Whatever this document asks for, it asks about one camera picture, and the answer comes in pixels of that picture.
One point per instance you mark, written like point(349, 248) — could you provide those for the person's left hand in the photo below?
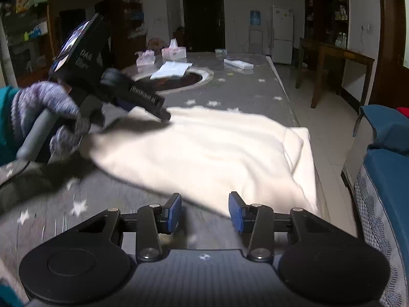
point(41, 96)

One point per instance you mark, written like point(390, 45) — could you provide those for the dark wooden arched wall cabinet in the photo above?
point(50, 6)

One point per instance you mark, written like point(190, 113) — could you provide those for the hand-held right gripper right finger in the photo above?
point(236, 214)

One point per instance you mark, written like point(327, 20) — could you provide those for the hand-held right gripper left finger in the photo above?
point(174, 212)

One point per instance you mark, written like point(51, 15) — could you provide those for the white refrigerator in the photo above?
point(282, 32)

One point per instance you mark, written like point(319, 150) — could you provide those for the dark wooden shelf cabinet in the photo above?
point(319, 6)

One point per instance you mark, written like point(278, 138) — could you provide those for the wooden door with frosted glass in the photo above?
point(389, 54)

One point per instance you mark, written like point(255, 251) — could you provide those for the white remote control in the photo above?
point(238, 64)

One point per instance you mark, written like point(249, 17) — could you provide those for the blue covered sofa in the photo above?
point(386, 182)

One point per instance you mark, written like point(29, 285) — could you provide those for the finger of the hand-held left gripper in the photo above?
point(161, 112)

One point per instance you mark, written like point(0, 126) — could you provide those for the floral mesh food cover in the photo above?
point(156, 44)

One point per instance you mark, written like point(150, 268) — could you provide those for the dark chair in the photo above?
point(179, 38)

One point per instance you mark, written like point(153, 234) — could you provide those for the cream fleece garment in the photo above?
point(207, 153)

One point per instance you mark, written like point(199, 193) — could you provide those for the white wall socket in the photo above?
point(366, 27)

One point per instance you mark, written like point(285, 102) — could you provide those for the dark entrance door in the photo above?
point(203, 19)

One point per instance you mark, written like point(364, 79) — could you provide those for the glass jar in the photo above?
point(341, 40)

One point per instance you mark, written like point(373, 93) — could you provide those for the small clear packet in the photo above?
point(221, 52)

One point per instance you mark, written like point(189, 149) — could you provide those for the round built-in induction cooker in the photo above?
point(188, 81)

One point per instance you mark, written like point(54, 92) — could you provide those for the white tissue sheet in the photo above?
point(171, 70)

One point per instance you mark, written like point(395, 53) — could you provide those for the white water dispenser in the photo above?
point(255, 40)

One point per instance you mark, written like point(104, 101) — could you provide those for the pink tissue box with tissue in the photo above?
point(174, 52)

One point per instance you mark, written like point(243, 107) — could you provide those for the wooden side table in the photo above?
point(345, 52)

